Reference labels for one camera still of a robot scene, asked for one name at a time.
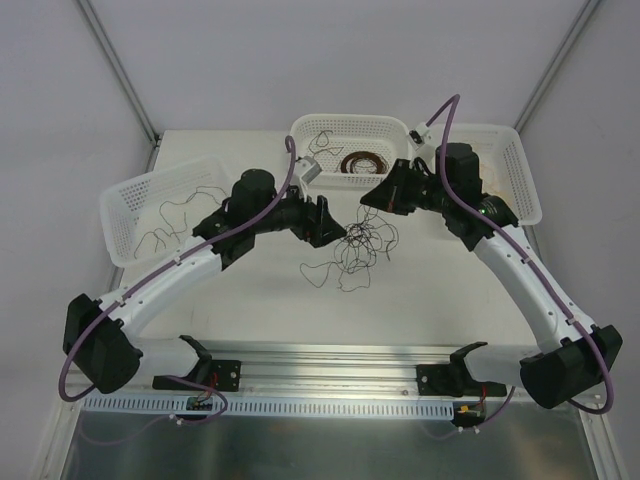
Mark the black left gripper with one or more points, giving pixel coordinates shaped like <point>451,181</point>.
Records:
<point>312,220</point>

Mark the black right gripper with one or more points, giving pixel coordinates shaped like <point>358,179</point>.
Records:
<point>398,187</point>

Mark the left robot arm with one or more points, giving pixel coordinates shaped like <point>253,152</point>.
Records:
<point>103,337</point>

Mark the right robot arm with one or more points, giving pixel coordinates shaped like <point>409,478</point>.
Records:
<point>572,353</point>

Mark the white perforated basket middle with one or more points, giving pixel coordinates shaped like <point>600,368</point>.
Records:
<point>354,151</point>

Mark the white perforated basket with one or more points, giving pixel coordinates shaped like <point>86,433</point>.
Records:
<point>504,167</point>
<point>354,151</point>
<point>147,217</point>

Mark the white perforated basket right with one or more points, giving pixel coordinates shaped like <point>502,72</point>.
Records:
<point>504,167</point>

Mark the white perforated basket left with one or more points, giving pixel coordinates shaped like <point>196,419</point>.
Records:
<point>147,217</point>

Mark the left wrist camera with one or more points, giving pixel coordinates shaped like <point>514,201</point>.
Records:
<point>306,170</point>

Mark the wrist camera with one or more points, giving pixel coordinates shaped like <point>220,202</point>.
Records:
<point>423,142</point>
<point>306,170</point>

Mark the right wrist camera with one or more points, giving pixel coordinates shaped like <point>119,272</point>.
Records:
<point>423,142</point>

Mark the aluminium mounting rail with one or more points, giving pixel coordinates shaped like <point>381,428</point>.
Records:
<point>350,370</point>

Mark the white slotted cable duct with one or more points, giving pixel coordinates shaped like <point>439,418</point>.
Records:
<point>272,407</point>

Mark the aluminium frame post right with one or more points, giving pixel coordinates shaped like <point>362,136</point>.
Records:
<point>566,46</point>

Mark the aluminium frame post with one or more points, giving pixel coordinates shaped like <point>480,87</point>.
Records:
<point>566,46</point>
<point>112,58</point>

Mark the aluminium frame post left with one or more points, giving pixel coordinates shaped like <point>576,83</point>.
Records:
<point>112,58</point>

